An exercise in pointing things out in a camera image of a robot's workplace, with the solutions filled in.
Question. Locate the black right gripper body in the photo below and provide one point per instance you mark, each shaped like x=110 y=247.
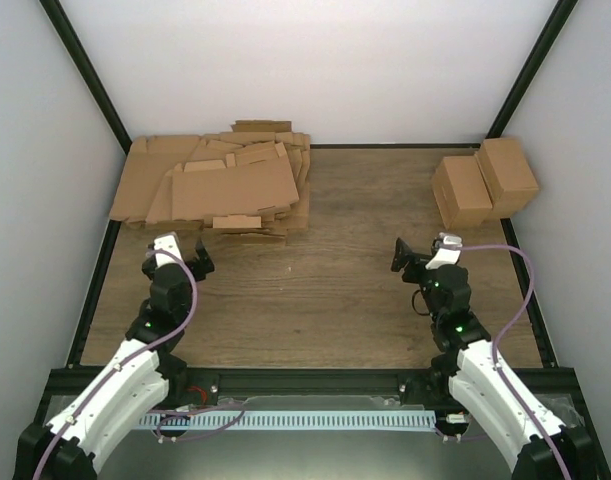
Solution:
x=411 y=275

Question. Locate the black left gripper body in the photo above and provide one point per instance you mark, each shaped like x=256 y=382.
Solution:
x=150 y=272

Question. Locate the brown cardboard box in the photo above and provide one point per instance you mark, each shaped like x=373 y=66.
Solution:
x=460 y=193

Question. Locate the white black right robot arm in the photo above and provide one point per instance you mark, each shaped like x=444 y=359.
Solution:
x=533 y=440

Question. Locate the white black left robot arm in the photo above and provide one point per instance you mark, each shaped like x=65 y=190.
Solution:
x=77 y=442

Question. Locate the tall folded cardboard box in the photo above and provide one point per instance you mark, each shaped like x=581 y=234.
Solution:
x=509 y=180

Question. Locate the stack of flat cardboard blanks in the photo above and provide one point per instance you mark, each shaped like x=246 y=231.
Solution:
x=249 y=183

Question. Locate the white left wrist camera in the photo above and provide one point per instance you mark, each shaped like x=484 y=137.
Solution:
x=166 y=249

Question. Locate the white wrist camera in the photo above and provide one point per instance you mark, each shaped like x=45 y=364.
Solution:
x=166 y=249
x=446 y=250

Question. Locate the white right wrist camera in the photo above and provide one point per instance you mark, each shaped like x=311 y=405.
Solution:
x=446 y=250

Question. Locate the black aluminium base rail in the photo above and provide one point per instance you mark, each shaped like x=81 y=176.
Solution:
x=411 y=386

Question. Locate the light blue slotted cable duct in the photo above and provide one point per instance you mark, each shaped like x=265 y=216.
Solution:
x=382 y=420

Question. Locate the black right frame post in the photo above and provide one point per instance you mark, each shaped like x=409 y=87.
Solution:
x=546 y=39

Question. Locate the black frame post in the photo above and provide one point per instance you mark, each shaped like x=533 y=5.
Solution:
x=74 y=47
x=546 y=39

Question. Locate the black left frame post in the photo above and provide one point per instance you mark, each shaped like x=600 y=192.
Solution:
x=74 y=47

